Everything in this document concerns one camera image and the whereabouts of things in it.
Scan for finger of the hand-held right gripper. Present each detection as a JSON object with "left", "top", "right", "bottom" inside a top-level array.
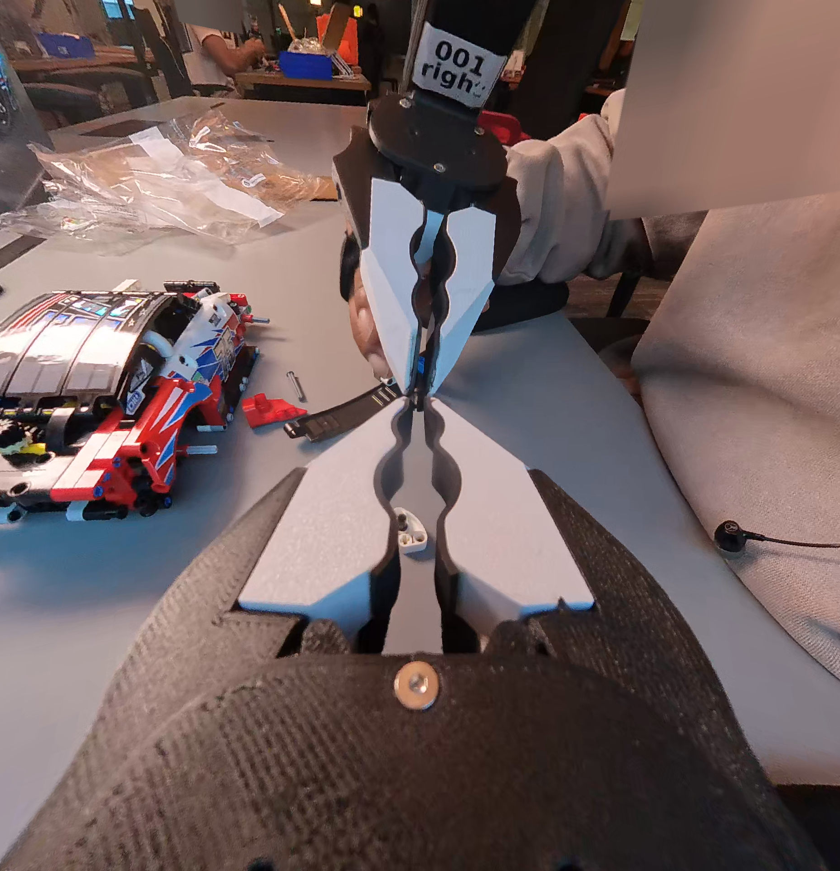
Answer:
[
  {"left": 422, "top": 207, "right": 497, "bottom": 397},
  {"left": 359, "top": 177, "right": 429, "bottom": 396}
]

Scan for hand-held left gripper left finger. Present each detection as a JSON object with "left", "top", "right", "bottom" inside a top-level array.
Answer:
[{"left": 236, "top": 396, "right": 414, "bottom": 649}]

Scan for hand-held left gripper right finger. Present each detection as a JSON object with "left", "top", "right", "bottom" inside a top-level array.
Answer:
[{"left": 422, "top": 397, "right": 596, "bottom": 642}]

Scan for white lego liftarm piece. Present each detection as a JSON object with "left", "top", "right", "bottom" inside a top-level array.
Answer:
[{"left": 393, "top": 505, "right": 429, "bottom": 553}]

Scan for red lego piece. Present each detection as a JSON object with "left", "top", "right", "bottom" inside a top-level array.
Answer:
[{"left": 242, "top": 393, "right": 308, "bottom": 430}]

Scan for lego race car model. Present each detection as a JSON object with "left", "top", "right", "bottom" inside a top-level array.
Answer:
[{"left": 0, "top": 278, "right": 271, "bottom": 525}]

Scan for person's right forearm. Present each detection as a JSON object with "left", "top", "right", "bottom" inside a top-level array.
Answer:
[{"left": 498, "top": 88, "right": 655, "bottom": 287}]

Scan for black lego panel assembly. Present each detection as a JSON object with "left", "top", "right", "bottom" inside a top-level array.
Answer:
[{"left": 284, "top": 350, "right": 438, "bottom": 443}]

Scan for lego set box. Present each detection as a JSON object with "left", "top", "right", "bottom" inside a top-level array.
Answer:
[{"left": 0, "top": 14, "right": 54, "bottom": 215}]

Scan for person's right hand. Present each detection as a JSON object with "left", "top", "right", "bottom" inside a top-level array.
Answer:
[{"left": 348, "top": 298, "right": 395, "bottom": 382}]

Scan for black chair armrest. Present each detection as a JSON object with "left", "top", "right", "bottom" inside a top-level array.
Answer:
[{"left": 474, "top": 275, "right": 571, "bottom": 334}]

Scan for small blue bin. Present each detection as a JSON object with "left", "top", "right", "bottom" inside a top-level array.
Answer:
[
  {"left": 278, "top": 37, "right": 336, "bottom": 81},
  {"left": 35, "top": 30, "right": 96, "bottom": 61}
]

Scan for clear plastic bags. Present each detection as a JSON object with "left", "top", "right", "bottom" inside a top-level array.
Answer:
[{"left": 0, "top": 109, "right": 339, "bottom": 246}]

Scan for black microphone cable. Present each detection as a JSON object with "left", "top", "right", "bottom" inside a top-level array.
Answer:
[{"left": 714, "top": 520, "right": 840, "bottom": 559}]

